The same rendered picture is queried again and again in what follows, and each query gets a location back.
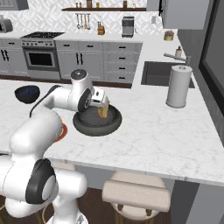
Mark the grey coffee machine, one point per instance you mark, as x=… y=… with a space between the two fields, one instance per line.
x=128 y=26

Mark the white wall socket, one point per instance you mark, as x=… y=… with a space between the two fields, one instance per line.
x=153 y=19

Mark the dark grey sink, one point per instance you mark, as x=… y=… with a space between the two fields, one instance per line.
x=163 y=74

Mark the tan hot dog bun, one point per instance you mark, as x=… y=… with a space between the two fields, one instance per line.
x=103 y=113

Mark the steel oven with hob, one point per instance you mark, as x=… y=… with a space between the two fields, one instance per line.
x=40 y=55

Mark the grey wall cupboard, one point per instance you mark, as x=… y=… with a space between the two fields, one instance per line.
x=183 y=13

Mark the rail with hanging tools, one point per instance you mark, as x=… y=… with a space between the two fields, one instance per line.
x=83 y=21

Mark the white soap dispenser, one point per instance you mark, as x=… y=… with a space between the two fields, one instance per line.
x=178 y=52

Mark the dark blue bowl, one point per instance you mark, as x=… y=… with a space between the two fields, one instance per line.
x=27 y=94

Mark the dark framed window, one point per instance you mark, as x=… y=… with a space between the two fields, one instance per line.
x=212 y=49

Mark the silver toaster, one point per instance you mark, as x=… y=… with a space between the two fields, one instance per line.
x=5 y=24

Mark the dark grey round plate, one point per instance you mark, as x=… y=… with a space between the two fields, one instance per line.
x=96 y=124

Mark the wooden knife block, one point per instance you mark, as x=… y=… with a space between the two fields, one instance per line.
x=101 y=30

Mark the silver tap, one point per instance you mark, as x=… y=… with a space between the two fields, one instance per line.
x=178 y=57

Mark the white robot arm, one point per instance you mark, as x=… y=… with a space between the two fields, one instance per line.
x=35 y=140

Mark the grey base cupboard run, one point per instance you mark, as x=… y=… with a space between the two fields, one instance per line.
x=11 y=57
x=96 y=61

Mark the grey range hood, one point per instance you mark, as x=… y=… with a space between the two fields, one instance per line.
x=13 y=4

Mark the wooden shelf with jars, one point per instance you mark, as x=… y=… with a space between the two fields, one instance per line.
x=102 y=7

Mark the tan basket with plant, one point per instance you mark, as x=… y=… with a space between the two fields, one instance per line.
x=169 y=35

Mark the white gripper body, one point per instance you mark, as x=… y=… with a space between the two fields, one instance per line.
x=100 y=102

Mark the orange round plate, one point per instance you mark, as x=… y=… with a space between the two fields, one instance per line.
x=62 y=131

